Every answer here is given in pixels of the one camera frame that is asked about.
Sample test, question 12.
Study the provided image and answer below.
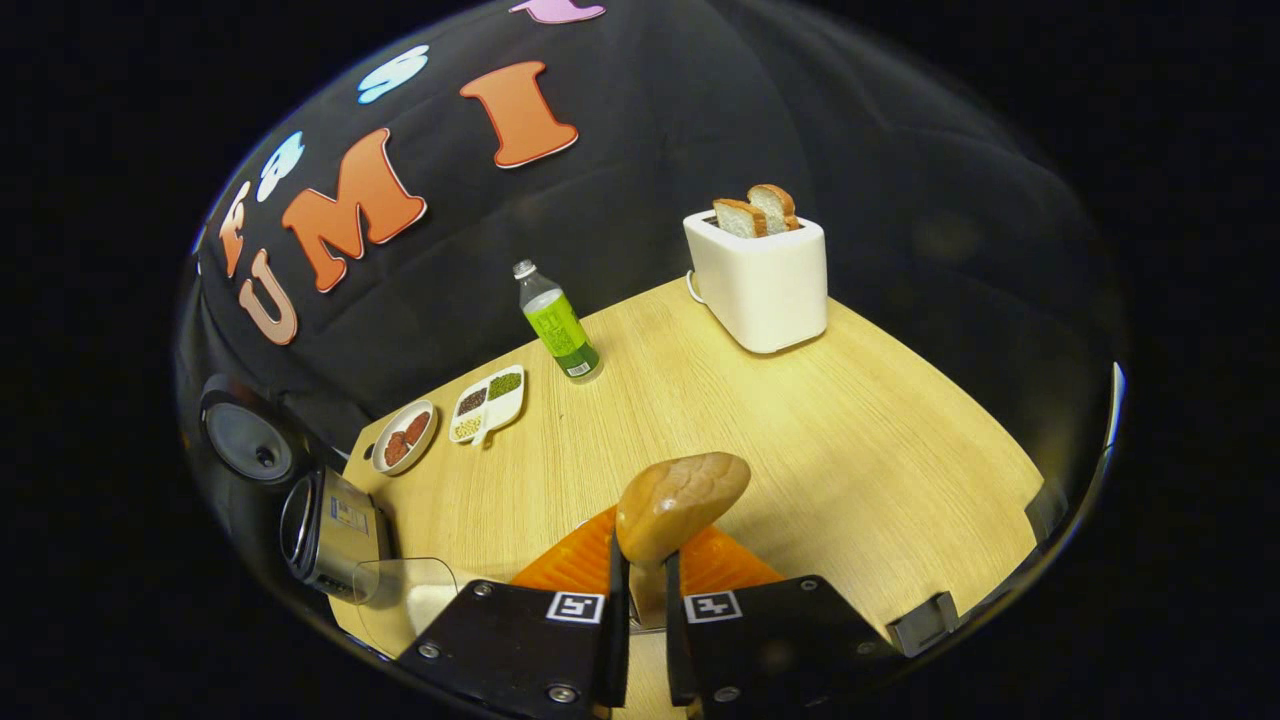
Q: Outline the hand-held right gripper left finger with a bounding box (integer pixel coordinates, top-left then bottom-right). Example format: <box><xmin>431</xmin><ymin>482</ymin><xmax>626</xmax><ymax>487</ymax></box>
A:
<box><xmin>397</xmin><ymin>505</ymin><xmax>631</xmax><ymax>720</ymax></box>

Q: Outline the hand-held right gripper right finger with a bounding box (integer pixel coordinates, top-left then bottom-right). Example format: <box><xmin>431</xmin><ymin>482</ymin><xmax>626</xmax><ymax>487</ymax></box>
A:
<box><xmin>665</xmin><ymin>525</ymin><xmax>906</xmax><ymax>720</ymax></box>

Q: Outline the wooden spoon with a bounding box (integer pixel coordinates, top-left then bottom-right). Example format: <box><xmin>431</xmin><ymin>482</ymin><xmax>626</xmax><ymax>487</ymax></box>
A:
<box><xmin>615</xmin><ymin>452</ymin><xmax>753</xmax><ymax>631</ymax></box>

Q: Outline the white rice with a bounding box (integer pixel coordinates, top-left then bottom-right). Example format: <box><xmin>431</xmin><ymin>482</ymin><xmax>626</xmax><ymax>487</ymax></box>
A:
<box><xmin>405</xmin><ymin>585</ymin><xmax>456</xmax><ymax>636</ymax></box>

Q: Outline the clear rice bowl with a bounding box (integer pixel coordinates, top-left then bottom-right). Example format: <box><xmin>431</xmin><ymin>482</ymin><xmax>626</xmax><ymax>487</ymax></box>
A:
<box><xmin>352</xmin><ymin>557</ymin><xmax>461</xmax><ymax>656</ymax></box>

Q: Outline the white divided bean dish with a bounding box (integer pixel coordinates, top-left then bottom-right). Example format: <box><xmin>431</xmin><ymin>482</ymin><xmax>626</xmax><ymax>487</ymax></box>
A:
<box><xmin>448</xmin><ymin>365</ymin><xmax>527</xmax><ymax>447</ymax></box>

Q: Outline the round white plate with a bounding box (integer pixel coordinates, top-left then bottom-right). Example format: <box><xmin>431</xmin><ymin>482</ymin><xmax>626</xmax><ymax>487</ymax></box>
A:
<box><xmin>371</xmin><ymin>399</ymin><xmax>439</xmax><ymax>476</ymax></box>

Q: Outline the green label plastic bottle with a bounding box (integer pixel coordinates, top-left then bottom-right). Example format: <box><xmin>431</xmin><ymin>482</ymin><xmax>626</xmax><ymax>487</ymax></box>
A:
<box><xmin>513</xmin><ymin>260</ymin><xmax>605</xmax><ymax>385</ymax></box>

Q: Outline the white toaster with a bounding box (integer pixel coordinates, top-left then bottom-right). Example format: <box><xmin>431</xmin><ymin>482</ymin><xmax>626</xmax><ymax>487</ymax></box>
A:
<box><xmin>683</xmin><ymin>210</ymin><xmax>829</xmax><ymax>355</ymax></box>

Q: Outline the bread slice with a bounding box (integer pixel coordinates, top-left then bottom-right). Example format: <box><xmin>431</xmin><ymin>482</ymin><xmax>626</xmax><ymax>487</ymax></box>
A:
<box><xmin>747</xmin><ymin>184</ymin><xmax>801</xmax><ymax>233</ymax></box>
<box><xmin>712</xmin><ymin>198</ymin><xmax>769</xmax><ymax>239</ymax></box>

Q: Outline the black backdrop cloth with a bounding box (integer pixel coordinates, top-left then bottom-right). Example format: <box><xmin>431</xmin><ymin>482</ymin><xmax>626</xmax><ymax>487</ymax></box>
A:
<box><xmin>175</xmin><ymin>0</ymin><xmax>1126</xmax><ymax>521</ymax></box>

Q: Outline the grey metal table bracket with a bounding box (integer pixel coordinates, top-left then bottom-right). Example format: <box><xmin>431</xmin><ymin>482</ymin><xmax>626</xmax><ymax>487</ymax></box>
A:
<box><xmin>887</xmin><ymin>592</ymin><xmax>961</xmax><ymax>658</ymax></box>
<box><xmin>1025</xmin><ymin>480</ymin><xmax>1071</xmax><ymax>541</ymax></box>

